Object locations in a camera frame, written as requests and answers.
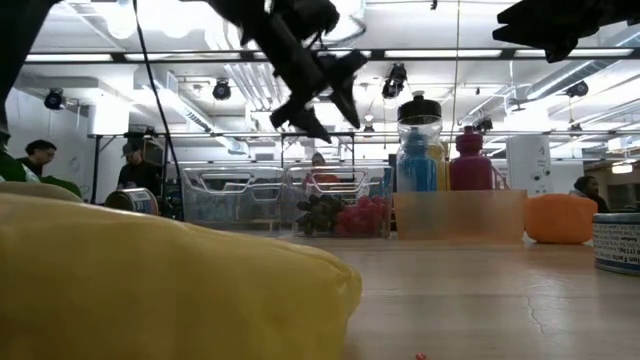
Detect green potted plant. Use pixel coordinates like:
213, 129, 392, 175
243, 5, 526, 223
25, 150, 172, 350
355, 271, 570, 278
0, 148, 84, 199

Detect yellow banana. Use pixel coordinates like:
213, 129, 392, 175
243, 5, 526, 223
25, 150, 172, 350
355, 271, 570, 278
0, 192, 364, 360

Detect blue plastic bottle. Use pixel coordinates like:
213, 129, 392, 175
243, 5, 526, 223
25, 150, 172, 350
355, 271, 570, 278
397, 127, 439, 194

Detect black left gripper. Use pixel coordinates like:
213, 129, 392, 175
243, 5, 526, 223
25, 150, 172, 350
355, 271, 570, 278
209, 0, 370, 145

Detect magenta plastic bottle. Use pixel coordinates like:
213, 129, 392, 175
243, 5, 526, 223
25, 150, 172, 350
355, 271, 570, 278
447, 125, 497, 193

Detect wide tin can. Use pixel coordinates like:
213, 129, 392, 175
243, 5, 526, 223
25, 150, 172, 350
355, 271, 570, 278
591, 212, 640, 277

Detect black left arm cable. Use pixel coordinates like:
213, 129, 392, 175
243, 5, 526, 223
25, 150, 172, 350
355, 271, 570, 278
131, 0, 185, 221

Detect person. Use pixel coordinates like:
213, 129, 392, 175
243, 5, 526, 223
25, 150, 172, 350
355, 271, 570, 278
301, 151, 342, 184
569, 174, 610, 214
116, 141, 164, 197
16, 139, 58, 177

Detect black aluminium table frame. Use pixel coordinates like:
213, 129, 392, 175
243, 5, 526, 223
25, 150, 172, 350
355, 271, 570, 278
23, 47, 640, 64

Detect silver ventilation duct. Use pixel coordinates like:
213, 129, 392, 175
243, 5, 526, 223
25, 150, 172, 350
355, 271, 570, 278
296, 0, 367, 101

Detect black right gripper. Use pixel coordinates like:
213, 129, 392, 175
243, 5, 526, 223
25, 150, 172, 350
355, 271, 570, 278
491, 0, 640, 64

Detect red grape bunch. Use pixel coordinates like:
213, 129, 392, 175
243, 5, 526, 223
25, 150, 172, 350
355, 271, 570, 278
333, 194, 393, 239

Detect orange translucent bin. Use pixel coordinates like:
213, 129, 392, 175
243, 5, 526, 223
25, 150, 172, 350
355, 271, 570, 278
392, 188, 529, 244

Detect clear bottle with black cap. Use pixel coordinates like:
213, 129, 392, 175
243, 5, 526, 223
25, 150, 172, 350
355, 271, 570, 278
396, 90, 445, 194

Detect yellow plastic bottle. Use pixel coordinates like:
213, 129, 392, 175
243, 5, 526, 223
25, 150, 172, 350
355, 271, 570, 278
433, 143, 450, 193

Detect orange fruit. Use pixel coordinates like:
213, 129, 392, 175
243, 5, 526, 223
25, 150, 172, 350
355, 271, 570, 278
523, 193, 600, 246

